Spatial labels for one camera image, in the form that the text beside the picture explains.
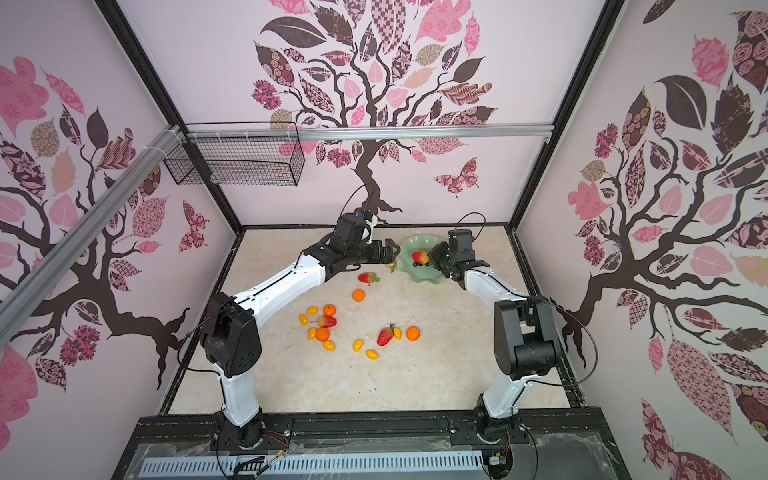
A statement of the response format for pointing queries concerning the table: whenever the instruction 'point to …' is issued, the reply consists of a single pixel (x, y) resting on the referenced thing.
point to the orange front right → (413, 333)
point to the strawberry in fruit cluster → (326, 321)
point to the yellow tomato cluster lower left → (312, 334)
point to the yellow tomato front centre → (358, 345)
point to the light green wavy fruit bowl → (415, 243)
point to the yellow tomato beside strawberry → (397, 333)
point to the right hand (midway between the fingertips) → (430, 248)
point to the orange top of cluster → (329, 309)
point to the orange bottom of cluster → (322, 334)
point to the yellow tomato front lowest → (371, 354)
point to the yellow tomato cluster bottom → (329, 346)
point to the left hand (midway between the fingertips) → (388, 252)
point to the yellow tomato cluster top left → (313, 310)
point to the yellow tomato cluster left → (303, 319)
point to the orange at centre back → (358, 295)
